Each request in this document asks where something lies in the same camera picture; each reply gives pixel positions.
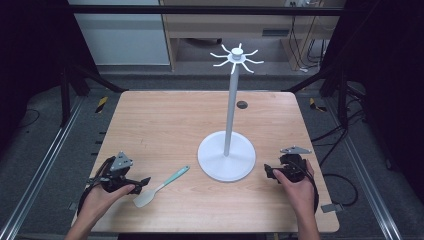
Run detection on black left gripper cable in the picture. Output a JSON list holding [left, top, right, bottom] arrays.
[[76, 155, 116, 216]]

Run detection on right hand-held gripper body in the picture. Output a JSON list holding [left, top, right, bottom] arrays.
[[278, 145, 313, 184]]

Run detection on person's right hand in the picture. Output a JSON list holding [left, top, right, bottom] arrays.
[[272, 159, 317, 218]]

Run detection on white cabinet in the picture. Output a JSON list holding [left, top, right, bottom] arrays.
[[67, 0, 171, 66]]

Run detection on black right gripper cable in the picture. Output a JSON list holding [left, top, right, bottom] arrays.
[[290, 161, 320, 214]]

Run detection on black looped floor cable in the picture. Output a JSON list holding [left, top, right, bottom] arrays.
[[321, 172, 360, 207]]

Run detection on grey metal bracket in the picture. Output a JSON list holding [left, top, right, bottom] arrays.
[[320, 203, 344, 214]]

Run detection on person's left hand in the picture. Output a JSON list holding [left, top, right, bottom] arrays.
[[78, 184, 136, 228]]

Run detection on teal handled white spatula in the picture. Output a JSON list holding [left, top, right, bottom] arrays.
[[132, 165, 191, 209]]

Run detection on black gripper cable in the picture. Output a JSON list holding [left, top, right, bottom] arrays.
[[290, 161, 320, 214], [76, 155, 116, 216]]

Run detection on white hook stand rack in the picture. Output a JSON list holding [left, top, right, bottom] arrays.
[[196, 42, 265, 183]]

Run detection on white power strip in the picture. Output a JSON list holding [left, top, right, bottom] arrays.
[[288, 0, 323, 8]]

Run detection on aluminium floor rail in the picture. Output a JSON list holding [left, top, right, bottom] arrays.
[[0, 96, 86, 240], [323, 97, 405, 240]]

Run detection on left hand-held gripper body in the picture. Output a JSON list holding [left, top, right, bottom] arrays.
[[87, 151, 138, 194]]

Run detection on black metal frame stand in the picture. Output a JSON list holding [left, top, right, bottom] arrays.
[[282, 61, 352, 130], [59, 61, 129, 128]]

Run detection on black horizontal frame bar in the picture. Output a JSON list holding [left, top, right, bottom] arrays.
[[66, 4, 346, 16]]

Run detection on hanging black cables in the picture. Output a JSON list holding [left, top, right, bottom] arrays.
[[288, 14, 329, 73]]

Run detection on yellow black striped marker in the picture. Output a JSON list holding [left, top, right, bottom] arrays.
[[308, 97, 328, 113], [95, 96, 110, 115]]

